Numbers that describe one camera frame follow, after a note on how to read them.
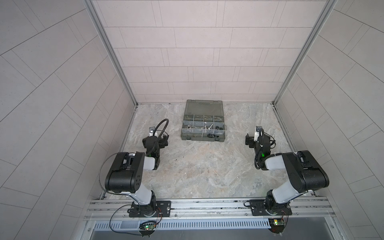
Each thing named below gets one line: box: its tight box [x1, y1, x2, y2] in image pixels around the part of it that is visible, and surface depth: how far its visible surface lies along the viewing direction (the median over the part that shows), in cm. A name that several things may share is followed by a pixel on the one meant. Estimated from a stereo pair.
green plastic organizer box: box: [180, 99, 226, 142], surface depth 104 cm
